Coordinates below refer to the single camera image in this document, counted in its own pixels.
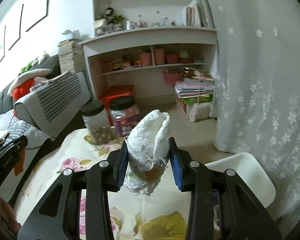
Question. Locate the white trash bin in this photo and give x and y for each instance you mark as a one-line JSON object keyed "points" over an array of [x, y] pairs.
{"points": [[252, 173]]}

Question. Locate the red box on floor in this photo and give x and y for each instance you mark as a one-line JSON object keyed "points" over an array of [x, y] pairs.
{"points": [[116, 91]]}

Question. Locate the white lace curtain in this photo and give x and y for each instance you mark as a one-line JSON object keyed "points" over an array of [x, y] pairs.
{"points": [[257, 92]]}

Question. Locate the pink basket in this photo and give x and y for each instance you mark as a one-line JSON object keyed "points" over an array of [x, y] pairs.
{"points": [[170, 78]]}

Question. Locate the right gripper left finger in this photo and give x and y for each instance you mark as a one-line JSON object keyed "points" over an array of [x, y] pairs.
{"points": [[85, 194]]}

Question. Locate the grey sofa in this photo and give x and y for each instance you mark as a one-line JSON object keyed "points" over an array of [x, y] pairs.
{"points": [[45, 116]]}

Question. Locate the person's left hand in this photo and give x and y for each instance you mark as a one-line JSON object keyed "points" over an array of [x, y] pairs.
{"points": [[8, 216]]}

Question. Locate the white shelf unit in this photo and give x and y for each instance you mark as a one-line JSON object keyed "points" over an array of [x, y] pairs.
{"points": [[151, 36]]}

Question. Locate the clear jar with nuts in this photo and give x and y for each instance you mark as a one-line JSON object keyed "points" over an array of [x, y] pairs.
{"points": [[96, 121]]}

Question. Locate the white plastic bag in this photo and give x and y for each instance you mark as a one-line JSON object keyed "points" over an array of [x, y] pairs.
{"points": [[148, 147]]}

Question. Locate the floral tablecloth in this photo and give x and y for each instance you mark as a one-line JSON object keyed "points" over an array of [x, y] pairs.
{"points": [[56, 215]]}

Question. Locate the stack of books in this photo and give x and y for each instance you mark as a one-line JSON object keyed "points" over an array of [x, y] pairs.
{"points": [[71, 56]]}

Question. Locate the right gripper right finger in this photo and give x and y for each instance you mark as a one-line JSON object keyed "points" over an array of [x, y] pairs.
{"points": [[222, 205]]}

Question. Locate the stack of papers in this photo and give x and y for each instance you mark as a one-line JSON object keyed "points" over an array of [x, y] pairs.
{"points": [[194, 92]]}

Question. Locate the purple label snack jar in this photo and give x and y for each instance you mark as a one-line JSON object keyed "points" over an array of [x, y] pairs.
{"points": [[125, 115]]}

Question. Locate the red plush toy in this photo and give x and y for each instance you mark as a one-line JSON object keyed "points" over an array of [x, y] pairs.
{"points": [[23, 89]]}

